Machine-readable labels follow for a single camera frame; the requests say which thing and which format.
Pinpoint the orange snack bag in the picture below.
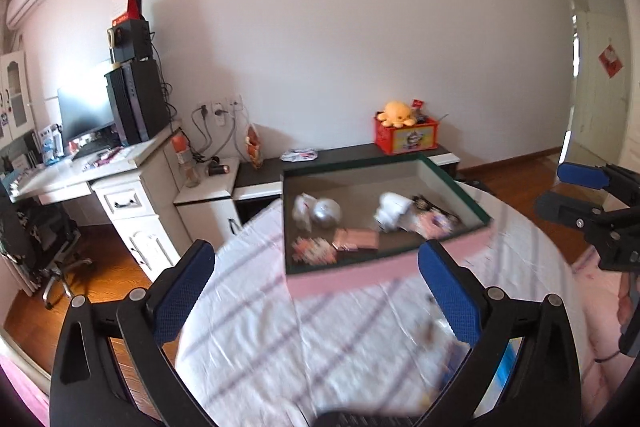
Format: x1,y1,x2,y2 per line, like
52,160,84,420
244,124,264,168

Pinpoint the white round ball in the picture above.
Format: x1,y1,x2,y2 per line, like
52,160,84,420
312,198,342,226

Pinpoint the white desk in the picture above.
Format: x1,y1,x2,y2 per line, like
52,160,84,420
7,127,193,268

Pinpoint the pink white block toy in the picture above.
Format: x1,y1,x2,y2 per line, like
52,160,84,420
417,212,461,238
291,235,337,265

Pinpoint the black keyboard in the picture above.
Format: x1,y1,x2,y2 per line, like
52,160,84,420
72,138,118,160

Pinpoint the white nightstand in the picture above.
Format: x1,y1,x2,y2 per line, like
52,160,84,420
173,157,241,238

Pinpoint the white wall outlet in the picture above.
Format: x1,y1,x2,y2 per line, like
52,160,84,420
195,94,246,125

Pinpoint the black speaker box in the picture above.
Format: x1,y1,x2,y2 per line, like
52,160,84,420
107,18,152,64

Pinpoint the red door decoration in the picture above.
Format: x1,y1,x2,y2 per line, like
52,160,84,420
598,47,626,79

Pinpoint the dark low cabinet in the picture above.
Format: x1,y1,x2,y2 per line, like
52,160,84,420
232,142,458,208

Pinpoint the orange-capped bottle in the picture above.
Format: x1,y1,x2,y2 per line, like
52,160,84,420
171,136,201,188

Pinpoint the blue flat pack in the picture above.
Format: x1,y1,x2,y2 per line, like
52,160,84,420
492,337,518,403

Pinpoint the person's right hand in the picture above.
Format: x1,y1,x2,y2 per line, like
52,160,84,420
618,279,640,328

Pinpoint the black computer monitor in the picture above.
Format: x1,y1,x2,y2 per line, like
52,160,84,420
56,79,118,142

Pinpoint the black hair clip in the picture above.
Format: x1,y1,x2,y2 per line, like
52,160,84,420
412,194,446,212

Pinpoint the white glass-door cabinet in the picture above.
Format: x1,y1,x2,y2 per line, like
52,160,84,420
0,51,36,152

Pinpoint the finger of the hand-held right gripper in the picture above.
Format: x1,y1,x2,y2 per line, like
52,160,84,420
556,162,640,208
533,191,601,228

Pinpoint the black power cable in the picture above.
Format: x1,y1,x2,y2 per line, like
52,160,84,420
191,104,236,158

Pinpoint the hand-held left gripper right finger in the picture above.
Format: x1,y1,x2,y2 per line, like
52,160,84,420
417,239,583,427

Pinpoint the white figurine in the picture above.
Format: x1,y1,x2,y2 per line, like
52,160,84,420
292,193,316,228

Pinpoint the black computer tower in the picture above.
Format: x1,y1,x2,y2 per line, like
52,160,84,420
104,58,171,146

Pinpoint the white travel adapter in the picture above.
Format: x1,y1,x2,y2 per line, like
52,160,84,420
374,192,416,233

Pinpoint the red gift box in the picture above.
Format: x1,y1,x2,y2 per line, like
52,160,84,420
111,0,143,28

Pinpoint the black office chair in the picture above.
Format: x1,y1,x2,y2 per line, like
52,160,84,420
0,194,93,310

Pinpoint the yellow octopus plush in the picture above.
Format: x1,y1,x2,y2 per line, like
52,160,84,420
376,101,417,128

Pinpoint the blue white carton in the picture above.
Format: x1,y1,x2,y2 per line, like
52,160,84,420
37,124,66,165

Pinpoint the red storage crate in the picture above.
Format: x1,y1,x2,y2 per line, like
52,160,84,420
372,114,441,156

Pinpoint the pink cardboard box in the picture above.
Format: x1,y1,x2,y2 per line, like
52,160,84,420
280,153,496,303

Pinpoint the pink package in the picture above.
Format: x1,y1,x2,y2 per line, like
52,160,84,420
82,147,123,170

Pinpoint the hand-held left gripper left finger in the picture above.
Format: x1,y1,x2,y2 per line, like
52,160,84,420
48,239,217,427

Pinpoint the pink bed sheet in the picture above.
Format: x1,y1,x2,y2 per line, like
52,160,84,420
0,252,631,427

